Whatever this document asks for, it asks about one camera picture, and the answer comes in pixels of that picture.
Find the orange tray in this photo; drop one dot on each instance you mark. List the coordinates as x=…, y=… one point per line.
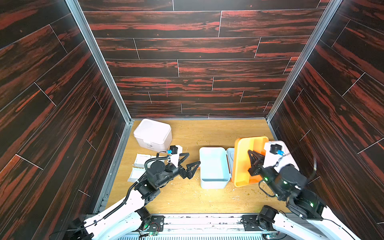
x=240, y=175

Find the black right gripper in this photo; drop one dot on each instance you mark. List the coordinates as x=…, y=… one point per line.
x=258, y=167

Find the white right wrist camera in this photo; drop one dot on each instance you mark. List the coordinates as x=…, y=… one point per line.
x=274, y=151

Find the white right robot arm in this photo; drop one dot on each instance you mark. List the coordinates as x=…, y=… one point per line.
x=310, y=207

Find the pink medicine chest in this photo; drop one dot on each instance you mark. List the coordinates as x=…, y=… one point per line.
x=153, y=135

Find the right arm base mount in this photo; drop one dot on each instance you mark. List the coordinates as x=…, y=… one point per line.
x=255, y=223

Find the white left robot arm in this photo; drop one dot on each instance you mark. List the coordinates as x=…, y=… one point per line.
x=130, y=213

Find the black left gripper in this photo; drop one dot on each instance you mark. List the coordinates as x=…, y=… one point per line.
x=185, y=173

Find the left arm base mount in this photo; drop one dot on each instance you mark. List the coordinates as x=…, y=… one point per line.
x=151, y=226

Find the white gauze packet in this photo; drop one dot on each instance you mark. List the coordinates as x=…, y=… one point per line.
x=154, y=158
x=136, y=174
x=140, y=160

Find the white orange-trimmed medicine chest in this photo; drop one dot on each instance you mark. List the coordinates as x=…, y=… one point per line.
x=216, y=167

